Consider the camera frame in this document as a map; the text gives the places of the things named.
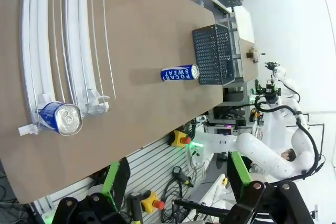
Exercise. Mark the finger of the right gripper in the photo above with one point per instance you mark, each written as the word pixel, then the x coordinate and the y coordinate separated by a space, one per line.
pixel 257 89
pixel 256 99

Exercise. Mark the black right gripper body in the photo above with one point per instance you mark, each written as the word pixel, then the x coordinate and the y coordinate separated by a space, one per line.
pixel 270 94

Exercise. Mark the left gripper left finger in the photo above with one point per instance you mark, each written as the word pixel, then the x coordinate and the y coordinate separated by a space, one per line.
pixel 115 182

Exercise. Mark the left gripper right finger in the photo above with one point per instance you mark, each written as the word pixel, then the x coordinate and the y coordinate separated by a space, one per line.
pixel 240 176

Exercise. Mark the blue Pocari Sweat can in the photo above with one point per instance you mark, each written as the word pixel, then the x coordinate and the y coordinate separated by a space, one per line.
pixel 67 119
pixel 176 74

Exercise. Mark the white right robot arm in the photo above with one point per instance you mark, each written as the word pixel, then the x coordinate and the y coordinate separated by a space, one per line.
pixel 262 153

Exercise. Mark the white humanoid robot arm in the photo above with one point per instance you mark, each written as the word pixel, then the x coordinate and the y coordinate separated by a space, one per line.
pixel 284 79

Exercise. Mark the white can dispenser rack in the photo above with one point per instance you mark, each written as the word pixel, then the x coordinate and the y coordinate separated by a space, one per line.
pixel 43 51

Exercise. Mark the yellow emergency stop button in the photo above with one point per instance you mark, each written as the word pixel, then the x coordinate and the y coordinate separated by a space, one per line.
pixel 181 138
pixel 152 203

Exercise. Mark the dark-haired seated person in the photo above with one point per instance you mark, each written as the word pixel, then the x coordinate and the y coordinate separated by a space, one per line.
pixel 288 154

